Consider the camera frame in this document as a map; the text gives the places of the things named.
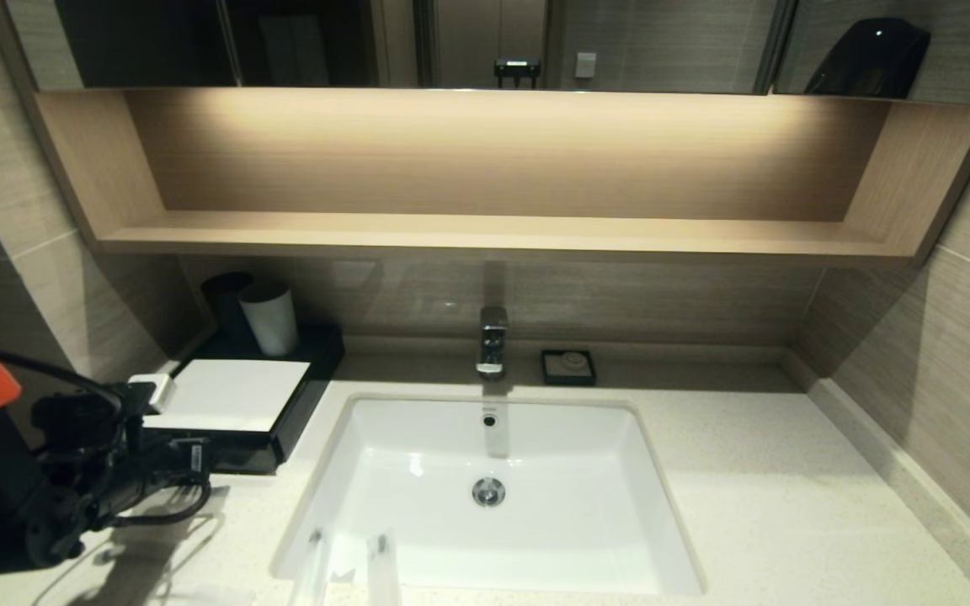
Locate black amenity drawer box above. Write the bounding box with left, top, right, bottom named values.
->
left=140, top=324, right=346, bottom=475

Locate black cup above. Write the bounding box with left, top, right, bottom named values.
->
left=201, top=271, right=255, bottom=344

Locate white cup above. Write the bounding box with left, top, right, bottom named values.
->
left=238, top=281, right=300, bottom=357

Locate chrome faucet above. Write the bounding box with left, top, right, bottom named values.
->
left=476, top=306, right=509, bottom=380

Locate black soap dish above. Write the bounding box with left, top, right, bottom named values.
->
left=541, top=349, right=597, bottom=387

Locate white sink basin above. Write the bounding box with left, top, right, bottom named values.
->
left=271, top=394, right=706, bottom=597

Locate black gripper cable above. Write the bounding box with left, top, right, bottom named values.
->
left=110, top=480, right=213, bottom=529

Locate black camera cable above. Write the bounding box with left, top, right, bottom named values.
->
left=0, top=341, right=128, bottom=401

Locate light wooden wall shelf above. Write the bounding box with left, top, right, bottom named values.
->
left=35, top=87, right=970, bottom=268

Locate wall mirror cabinet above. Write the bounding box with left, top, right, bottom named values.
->
left=5, top=0, right=970, bottom=107

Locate black wall hair dryer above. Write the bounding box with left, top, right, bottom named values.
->
left=803, top=19, right=931, bottom=98

